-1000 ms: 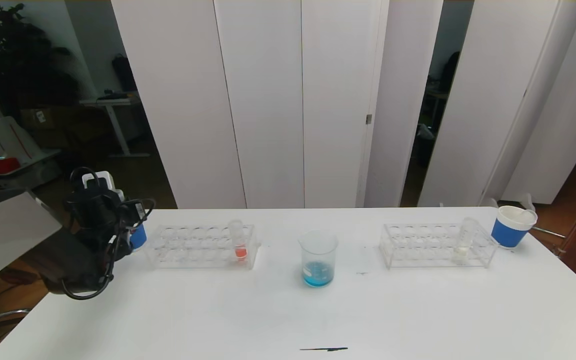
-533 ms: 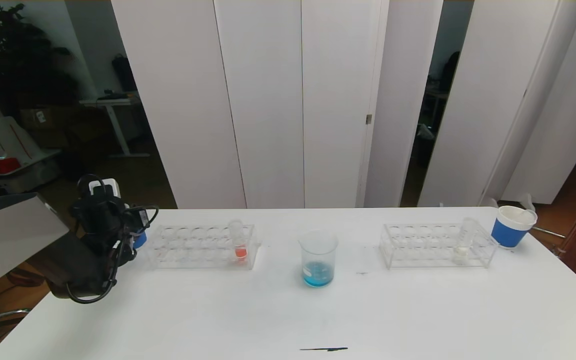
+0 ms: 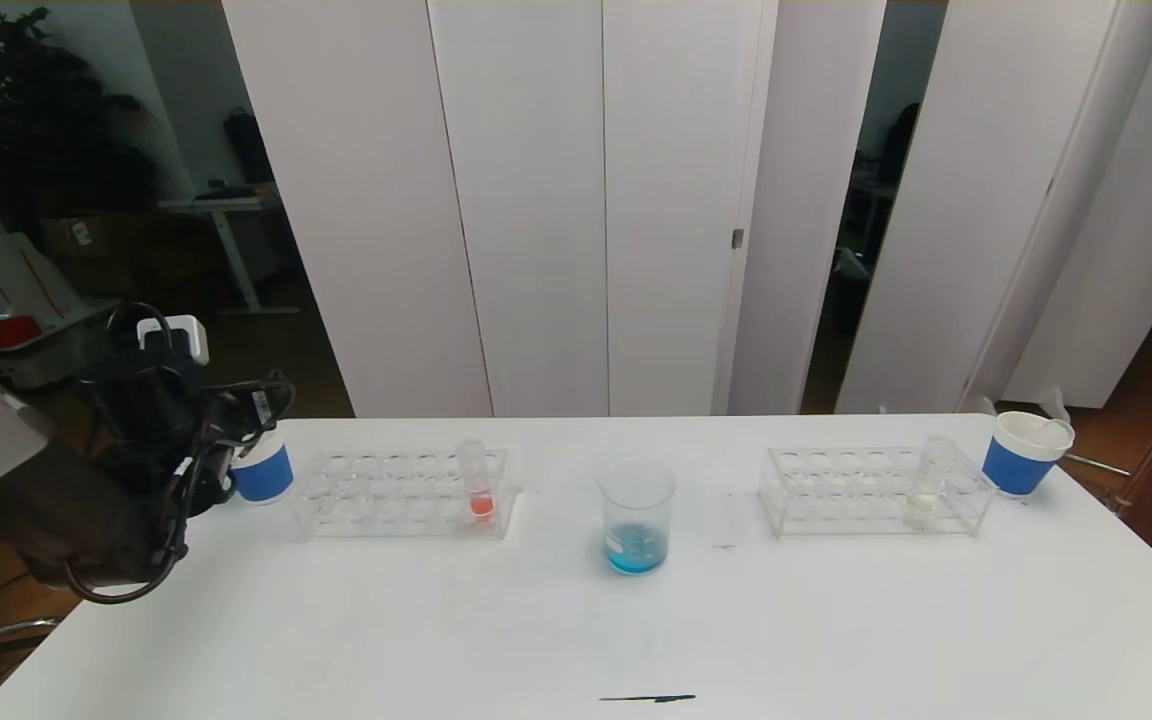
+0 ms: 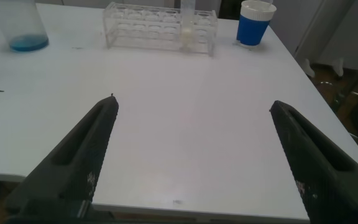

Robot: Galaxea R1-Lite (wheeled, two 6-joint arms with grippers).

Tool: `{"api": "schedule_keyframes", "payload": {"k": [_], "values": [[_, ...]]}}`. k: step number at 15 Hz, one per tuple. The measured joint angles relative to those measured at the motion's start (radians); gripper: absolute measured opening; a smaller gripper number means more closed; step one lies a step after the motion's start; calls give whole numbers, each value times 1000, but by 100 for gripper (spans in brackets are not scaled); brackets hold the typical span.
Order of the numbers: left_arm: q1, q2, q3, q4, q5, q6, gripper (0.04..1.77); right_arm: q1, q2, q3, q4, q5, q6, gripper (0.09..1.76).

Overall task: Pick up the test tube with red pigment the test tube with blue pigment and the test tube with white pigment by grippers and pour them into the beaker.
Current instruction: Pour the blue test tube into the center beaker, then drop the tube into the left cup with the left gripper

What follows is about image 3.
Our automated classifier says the clear glass beaker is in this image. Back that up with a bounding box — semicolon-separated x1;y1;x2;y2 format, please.
595;460;678;576

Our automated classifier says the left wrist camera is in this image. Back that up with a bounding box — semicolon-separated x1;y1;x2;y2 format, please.
136;315;210;366

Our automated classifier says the black bag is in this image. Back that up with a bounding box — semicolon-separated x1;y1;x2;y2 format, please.
224;106;279;185

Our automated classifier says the dark green potted plant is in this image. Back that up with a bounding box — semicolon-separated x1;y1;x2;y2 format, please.
0;0;162;241

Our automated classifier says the white machine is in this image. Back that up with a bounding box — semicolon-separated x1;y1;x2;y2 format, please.
0;60;127;391

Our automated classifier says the cardboard box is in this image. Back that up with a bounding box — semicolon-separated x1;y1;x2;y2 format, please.
41;211;142;297

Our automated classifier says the clear acrylic test tube rack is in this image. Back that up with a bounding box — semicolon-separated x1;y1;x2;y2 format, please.
757;445;995;538
291;447;517;541

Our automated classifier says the blue white paper cup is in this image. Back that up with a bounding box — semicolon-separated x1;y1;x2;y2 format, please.
982;411;1075;498
231;428;294;504

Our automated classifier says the white desk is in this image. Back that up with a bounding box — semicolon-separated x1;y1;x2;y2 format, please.
160;188;302;317

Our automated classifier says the test tube with white pigment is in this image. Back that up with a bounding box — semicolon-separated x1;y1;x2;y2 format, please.
904;434;957;529

